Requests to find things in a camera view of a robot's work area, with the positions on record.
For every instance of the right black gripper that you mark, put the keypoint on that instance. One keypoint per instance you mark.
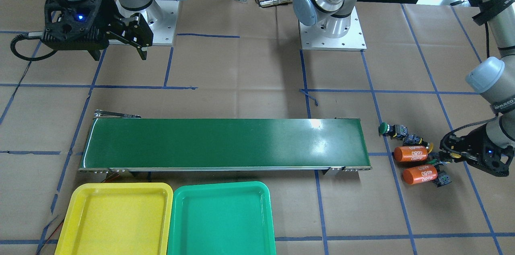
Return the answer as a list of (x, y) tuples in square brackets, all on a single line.
[(108, 17)]

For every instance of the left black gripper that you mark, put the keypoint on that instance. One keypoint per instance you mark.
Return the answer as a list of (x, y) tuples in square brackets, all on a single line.
[(447, 142)]

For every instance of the orange cylinder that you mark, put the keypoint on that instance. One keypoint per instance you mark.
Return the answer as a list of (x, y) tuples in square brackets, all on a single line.
[(419, 174), (410, 153)]

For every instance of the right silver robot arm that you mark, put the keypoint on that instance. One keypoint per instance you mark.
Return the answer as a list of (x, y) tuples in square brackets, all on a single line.
[(161, 15)]

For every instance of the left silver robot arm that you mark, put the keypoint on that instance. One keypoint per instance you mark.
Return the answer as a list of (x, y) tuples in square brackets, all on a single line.
[(493, 78)]

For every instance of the green button with blue base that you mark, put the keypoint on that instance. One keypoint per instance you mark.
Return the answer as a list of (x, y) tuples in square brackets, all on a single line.
[(442, 178)]

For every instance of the green push button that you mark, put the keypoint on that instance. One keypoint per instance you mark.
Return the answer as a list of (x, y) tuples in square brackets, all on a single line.
[(395, 131)]

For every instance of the green conveyor belt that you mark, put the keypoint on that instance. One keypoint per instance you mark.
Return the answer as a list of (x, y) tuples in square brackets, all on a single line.
[(127, 143)]

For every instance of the metal connector plug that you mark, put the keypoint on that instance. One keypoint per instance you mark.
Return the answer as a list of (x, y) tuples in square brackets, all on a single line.
[(270, 3)]

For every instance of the yellow plastic tray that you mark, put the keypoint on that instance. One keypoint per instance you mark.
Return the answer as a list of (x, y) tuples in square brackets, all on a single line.
[(117, 219)]

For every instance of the green plastic tray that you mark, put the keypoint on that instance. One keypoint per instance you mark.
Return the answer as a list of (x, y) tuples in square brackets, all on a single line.
[(233, 218)]

